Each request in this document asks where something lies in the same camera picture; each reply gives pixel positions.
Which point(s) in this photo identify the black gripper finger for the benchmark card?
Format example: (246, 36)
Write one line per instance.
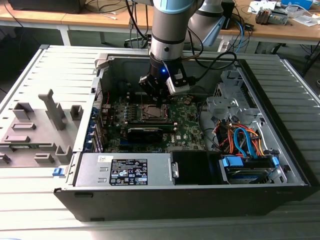
(148, 85)
(165, 91)

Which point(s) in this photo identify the silver CPU chip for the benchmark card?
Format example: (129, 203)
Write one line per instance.
(152, 113)

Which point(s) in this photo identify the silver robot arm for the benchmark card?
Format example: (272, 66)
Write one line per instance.
(170, 25)

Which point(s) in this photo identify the copper CPU cooler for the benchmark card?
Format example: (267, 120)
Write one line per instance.
(262, 16)

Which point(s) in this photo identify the round coin battery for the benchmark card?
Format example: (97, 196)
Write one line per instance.
(188, 100)

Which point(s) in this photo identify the green motherboard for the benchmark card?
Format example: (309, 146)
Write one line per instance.
(185, 125)

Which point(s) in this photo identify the black graphics card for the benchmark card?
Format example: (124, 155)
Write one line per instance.
(145, 136)

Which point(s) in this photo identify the metal disk bay cage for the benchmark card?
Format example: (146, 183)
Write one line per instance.
(225, 102)

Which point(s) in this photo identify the black upright box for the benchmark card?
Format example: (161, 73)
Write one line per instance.
(230, 15)

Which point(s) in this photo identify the grey power supply unit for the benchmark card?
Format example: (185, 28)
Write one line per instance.
(87, 172)

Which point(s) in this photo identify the black PC case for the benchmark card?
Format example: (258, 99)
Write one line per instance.
(150, 205)

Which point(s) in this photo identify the hard disk in blue carrier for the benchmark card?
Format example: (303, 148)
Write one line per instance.
(246, 175)

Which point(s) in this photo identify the grey parts rack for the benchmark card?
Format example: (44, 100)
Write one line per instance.
(37, 122)

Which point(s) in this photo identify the wooden desk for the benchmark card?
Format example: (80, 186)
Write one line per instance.
(275, 31)
(37, 17)

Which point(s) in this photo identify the blue plastic latch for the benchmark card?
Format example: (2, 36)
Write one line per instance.
(58, 172)

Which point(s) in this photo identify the black desktop box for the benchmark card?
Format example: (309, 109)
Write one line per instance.
(45, 6)

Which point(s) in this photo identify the grey metal drive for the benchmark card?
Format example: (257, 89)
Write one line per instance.
(278, 17)

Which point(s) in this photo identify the green RAM stick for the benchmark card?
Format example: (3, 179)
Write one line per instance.
(22, 146)

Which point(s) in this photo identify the blue box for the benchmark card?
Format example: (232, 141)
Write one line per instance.
(297, 3)

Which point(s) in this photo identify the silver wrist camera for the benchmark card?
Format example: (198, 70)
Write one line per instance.
(180, 87)

